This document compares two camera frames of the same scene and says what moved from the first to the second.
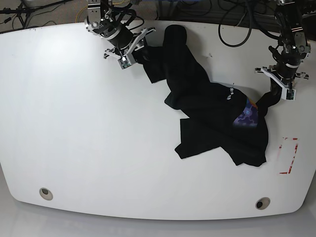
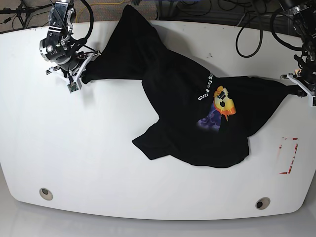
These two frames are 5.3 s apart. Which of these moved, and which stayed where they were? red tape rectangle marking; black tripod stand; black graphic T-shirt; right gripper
Moved: black graphic T-shirt; right gripper
Stayed: red tape rectangle marking; black tripod stand
